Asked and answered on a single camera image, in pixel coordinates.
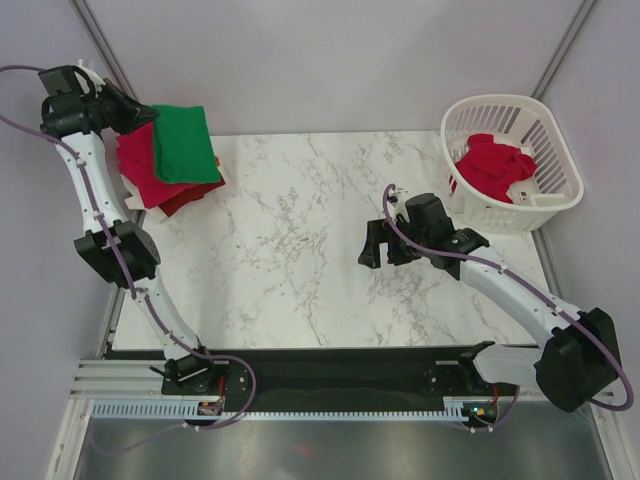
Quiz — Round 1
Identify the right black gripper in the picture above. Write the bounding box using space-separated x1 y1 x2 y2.
357 217 430 269

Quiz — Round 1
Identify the green t shirt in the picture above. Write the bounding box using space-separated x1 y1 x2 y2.
152 104 221 184

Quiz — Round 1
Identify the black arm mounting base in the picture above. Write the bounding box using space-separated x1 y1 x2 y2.
106 345 536 412

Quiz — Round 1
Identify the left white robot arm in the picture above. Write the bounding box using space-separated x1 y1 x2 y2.
38 65 220 395

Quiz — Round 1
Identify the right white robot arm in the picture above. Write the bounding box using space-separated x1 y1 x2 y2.
358 184 634 412

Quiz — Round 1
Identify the folded pink t shirt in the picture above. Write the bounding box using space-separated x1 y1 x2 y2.
116 123 180 209

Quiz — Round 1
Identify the red t shirt in basket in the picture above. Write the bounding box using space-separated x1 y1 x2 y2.
456 133 537 204

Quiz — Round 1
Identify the white plastic laundry basket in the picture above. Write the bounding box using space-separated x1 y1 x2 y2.
437 94 584 234

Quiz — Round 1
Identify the folded dark red t shirt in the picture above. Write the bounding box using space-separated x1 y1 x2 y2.
159 177 226 217

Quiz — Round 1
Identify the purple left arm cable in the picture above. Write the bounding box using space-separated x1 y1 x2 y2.
0 64 259 457

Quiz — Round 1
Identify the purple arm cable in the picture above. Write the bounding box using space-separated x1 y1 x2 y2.
382 183 630 435
0 64 259 457

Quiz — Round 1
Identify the white slotted cable duct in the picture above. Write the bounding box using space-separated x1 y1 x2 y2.
90 397 496 423

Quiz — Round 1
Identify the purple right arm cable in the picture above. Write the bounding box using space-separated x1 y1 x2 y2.
382 183 630 435

